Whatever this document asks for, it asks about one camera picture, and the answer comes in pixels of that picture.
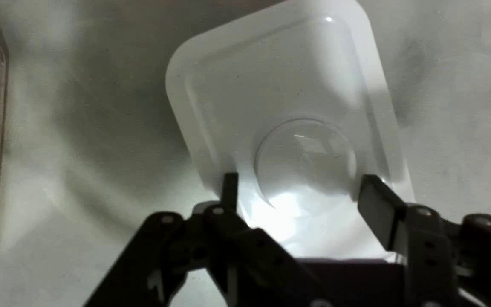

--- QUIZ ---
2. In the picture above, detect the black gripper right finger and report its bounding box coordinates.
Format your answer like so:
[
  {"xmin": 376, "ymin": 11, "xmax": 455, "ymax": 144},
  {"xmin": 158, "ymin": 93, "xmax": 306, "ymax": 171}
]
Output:
[{"xmin": 356, "ymin": 173, "xmax": 491, "ymax": 307}]

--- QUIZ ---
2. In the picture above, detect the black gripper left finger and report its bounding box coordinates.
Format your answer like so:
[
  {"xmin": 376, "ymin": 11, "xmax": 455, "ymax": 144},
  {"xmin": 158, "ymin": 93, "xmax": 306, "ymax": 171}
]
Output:
[{"xmin": 81, "ymin": 171, "xmax": 344, "ymax": 307}]

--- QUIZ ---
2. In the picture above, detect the white rectangular container lid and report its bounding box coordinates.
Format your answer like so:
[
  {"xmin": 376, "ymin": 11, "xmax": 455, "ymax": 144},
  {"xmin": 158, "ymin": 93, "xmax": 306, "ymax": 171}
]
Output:
[{"xmin": 163, "ymin": 0, "xmax": 416, "ymax": 263}]

